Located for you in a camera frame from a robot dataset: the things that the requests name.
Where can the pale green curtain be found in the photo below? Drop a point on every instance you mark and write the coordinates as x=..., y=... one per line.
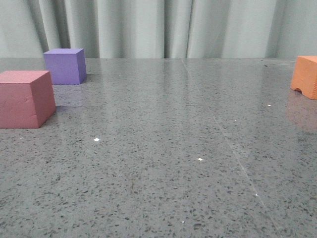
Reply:
x=160, y=28

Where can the red foam cube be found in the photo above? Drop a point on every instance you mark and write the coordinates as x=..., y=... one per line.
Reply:
x=26, y=98

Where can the orange foam cube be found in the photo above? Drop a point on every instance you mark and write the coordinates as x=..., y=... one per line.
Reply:
x=305, y=76

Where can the purple foam cube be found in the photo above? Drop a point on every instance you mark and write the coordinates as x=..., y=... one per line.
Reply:
x=67, y=66

